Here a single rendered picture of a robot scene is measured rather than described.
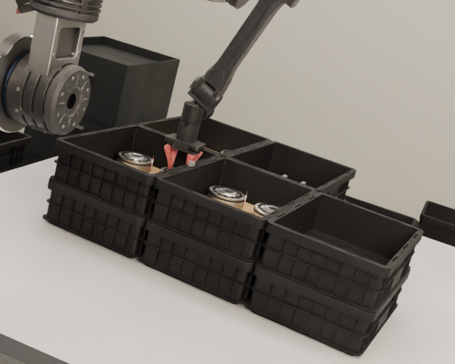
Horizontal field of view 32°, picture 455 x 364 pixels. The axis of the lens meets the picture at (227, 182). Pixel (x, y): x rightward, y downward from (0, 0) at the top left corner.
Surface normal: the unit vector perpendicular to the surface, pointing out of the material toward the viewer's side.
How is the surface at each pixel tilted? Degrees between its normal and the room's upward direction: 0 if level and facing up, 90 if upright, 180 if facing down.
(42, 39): 90
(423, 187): 90
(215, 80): 100
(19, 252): 0
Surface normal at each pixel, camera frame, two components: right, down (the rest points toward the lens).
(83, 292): 0.25, -0.93
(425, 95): -0.33, 0.19
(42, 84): -0.21, -0.18
